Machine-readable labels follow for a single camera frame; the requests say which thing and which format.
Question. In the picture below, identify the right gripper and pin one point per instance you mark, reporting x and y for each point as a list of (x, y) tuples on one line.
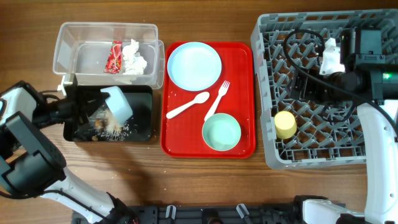
[(308, 92)]

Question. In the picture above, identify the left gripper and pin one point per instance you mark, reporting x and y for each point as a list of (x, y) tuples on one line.
[(87, 109)]

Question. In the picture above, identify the rice and food scraps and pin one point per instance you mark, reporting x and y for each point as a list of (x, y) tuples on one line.
[(103, 126)]

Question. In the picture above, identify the light blue bowl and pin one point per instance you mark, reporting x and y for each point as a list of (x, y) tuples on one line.
[(117, 104)]

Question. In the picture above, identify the yellow plastic cup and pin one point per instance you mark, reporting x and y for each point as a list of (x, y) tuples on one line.
[(285, 124)]

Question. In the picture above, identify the red snack wrapper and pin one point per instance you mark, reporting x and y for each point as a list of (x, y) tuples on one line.
[(114, 62)]

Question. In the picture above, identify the white tissue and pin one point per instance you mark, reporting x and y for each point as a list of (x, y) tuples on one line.
[(134, 63)]

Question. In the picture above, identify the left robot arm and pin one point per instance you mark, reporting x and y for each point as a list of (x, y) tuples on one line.
[(32, 166)]

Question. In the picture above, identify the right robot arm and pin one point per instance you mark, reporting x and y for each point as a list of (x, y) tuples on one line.
[(362, 75)]

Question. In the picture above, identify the grey dishwasher rack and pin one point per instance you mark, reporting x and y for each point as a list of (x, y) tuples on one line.
[(324, 137)]

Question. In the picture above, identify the black plastic tray bin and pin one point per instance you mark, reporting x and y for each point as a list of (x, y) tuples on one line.
[(140, 99)]

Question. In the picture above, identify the clear plastic bin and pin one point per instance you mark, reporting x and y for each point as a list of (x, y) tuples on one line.
[(82, 49)]

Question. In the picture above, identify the cream plastic fork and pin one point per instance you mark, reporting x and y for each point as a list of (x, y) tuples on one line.
[(221, 93)]

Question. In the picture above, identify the mint green bowl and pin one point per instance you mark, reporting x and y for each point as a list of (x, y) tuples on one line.
[(221, 132)]

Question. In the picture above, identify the red serving tray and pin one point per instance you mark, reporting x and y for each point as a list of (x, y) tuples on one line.
[(181, 135)]

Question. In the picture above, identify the cream plastic spoon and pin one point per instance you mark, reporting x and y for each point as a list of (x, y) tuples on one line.
[(199, 99)]

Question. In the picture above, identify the light blue plate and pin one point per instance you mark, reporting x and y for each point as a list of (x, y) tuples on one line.
[(194, 66)]

